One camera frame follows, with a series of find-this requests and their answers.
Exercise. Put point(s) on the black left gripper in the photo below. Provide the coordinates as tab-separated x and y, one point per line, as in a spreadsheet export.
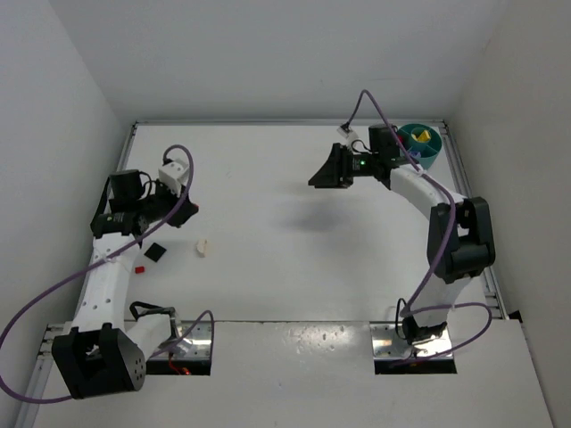
177	207

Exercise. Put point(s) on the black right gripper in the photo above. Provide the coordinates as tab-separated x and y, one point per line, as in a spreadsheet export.
343	165

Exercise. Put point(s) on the cream white lego brick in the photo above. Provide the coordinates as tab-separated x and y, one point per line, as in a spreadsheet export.
202	247

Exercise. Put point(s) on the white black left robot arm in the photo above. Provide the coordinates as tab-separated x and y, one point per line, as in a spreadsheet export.
109	342

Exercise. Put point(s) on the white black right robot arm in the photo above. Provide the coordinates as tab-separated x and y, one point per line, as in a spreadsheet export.
460	243

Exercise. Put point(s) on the black lego brick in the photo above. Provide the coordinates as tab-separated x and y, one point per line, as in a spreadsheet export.
155	252

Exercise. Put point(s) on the teal divided round container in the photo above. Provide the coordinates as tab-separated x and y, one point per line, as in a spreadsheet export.
429	152

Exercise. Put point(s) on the yellow lego in container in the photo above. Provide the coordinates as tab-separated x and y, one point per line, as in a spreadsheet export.
421	135

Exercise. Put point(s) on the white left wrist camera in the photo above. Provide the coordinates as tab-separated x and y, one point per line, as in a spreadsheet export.
174	176

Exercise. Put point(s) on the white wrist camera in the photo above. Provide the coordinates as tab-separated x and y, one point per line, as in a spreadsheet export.
174	176
347	133

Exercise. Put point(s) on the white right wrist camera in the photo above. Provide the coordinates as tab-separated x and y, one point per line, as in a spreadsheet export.
347	133

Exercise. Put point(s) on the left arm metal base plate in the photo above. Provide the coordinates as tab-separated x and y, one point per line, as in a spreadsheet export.
188	345

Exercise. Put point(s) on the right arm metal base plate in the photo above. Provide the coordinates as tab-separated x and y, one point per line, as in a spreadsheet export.
387	345

